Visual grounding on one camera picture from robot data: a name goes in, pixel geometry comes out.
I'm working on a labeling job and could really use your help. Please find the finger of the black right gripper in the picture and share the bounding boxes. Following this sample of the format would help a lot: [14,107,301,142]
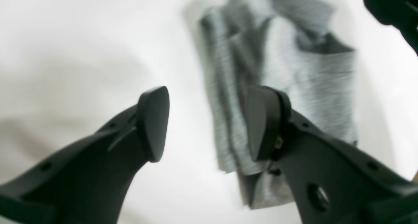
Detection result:
[363,0,418,53]

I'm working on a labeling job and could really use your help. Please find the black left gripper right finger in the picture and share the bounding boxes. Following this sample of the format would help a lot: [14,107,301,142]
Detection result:
[247,87,418,224]

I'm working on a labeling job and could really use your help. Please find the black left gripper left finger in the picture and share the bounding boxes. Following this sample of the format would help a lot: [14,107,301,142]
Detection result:
[1,87,170,224]

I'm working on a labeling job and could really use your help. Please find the grey T-shirt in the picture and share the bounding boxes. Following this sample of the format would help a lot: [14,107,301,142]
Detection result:
[200,0,357,209]

